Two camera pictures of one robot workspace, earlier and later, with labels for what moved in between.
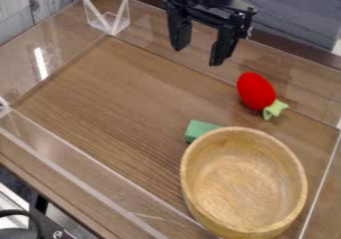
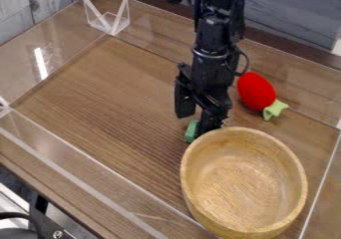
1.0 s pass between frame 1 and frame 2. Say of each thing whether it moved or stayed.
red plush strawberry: stayed
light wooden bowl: stayed
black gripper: moved
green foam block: stayed
